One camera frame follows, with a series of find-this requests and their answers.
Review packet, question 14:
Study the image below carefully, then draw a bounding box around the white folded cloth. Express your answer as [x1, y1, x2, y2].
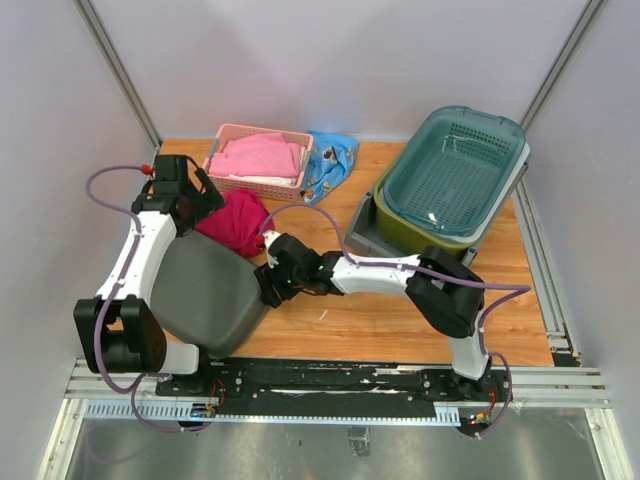
[229, 143, 307, 186]

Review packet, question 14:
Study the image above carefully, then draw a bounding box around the pink folded cloth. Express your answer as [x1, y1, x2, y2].
[208, 133, 300, 178]

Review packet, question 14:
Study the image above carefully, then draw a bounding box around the grey plastic tray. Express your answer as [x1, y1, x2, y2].
[345, 187, 519, 267]

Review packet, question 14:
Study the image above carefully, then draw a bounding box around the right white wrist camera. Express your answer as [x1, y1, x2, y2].
[255, 230, 281, 252]

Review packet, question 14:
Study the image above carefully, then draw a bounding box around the olive green plastic tub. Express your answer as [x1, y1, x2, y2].
[373, 180, 475, 258]

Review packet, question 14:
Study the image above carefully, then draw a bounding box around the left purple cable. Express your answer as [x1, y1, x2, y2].
[86, 163, 211, 434]

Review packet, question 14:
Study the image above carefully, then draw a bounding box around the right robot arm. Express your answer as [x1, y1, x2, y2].
[254, 230, 491, 400]

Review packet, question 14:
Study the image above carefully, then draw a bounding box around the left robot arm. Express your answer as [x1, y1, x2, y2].
[73, 154, 225, 396]

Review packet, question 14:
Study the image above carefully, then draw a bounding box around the white perforated plastic basket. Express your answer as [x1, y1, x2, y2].
[451, 143, 530, 248]

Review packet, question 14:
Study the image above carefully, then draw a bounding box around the pink plastic basket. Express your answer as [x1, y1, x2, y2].
[203, 123, 313, 202]

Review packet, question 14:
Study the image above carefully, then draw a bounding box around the purple cable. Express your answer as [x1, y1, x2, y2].
[258, 203, 532, 441]
[86, 163, 211, 434]

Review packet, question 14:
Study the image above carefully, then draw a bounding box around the teal translucent perforated basket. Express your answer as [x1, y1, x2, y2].
[382, 106, 526, 237]

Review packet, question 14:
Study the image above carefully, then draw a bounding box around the blue patterned cloth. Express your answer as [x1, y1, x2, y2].
[301, 131, 360, 204]

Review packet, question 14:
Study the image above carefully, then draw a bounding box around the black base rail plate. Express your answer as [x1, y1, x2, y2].
[156, 357, 507, 420]

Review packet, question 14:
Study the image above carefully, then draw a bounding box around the dark grey plastic tub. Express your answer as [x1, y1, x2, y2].
[150, 232, 268, 359]

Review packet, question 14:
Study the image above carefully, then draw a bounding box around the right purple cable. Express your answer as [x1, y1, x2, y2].
[258, 203, 532, 441]

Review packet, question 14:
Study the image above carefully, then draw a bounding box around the magenta crumpled cloth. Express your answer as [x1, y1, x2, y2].
[195, 189, 275, 258]

